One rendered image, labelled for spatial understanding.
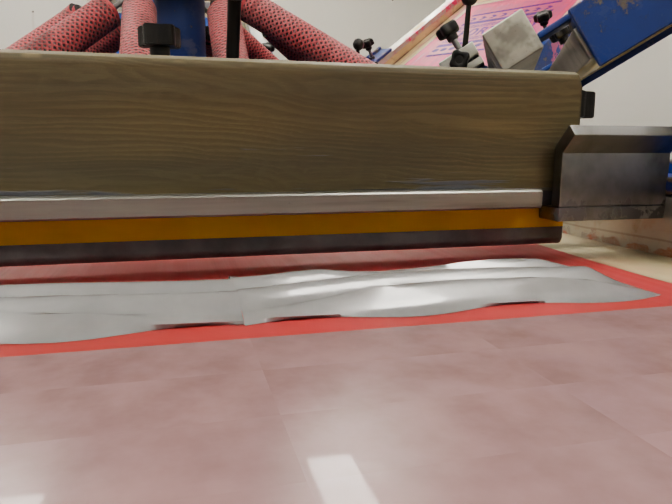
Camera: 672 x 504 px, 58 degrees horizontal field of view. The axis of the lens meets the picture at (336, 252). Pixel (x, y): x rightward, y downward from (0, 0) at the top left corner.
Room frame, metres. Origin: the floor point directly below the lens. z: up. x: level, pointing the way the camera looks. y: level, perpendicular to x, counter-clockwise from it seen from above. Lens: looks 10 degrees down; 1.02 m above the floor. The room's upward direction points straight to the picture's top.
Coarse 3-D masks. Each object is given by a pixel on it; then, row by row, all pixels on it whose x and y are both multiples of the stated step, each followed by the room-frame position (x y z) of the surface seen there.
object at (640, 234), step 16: (576, 224) 0.43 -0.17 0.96; (592, 224) 0.41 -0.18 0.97; (608, 224) 0.40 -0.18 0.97; (624, 224) 0.38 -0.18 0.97; (640, 224) 0.37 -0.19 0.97; (656, 224) 0.36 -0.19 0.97; (608, 240) 0.40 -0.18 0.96; (624, 240) 0.38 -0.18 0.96; (640, 240) 0.37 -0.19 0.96; (656, 240) 0.36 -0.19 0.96
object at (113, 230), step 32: (0, 224) 0.28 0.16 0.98; (32, 224) 0.29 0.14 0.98; (64, 224) 0.29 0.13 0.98; (96, 224) 0.29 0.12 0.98; (128, 224) 0.30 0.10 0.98; (160, 224) 0.30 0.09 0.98; (192, 224) 0.31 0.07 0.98; (224, 224) 0.31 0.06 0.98; (256, 224) 0.31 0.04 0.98; (288, 224) 0.32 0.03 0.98; (320, 224) 0.32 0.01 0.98; (352, 224) 0.33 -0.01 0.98; (384, 224) 0.33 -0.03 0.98; (416, 224) 0.34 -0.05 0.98; (448, 224) 0.34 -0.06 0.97; (480, 224) 0.35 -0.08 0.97; (512, 224) 0.35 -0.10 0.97; (544, 224) 0.36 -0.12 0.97
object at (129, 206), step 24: (264, 192) 0.30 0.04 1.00; (288, 192) 0.30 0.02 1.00; (312, 192) 0.31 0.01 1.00; (336, 192) 0.31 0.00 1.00; (360, 192) 0.31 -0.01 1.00; (384, 192) 0.31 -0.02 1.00; (408, 192) 0.31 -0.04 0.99; (432, 192) 0.32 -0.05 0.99; (456, 192) 0.32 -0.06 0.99; (480, 192) 0.32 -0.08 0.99; (504, 192) 0.33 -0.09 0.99; (528, 192) 0.33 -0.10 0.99; (0, 216) 0.26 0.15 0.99; (24, 216) 0.26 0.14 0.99; (48, 216) 0.27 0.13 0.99; (72, 216) 0.27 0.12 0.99; (96, 216) 0.27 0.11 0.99; (120, 216) 0.28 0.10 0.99; (144, 216) 0.28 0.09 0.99; (168, 216) 0.28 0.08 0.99; (192, 216) 0.28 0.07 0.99; (216, 216) 0.29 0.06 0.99
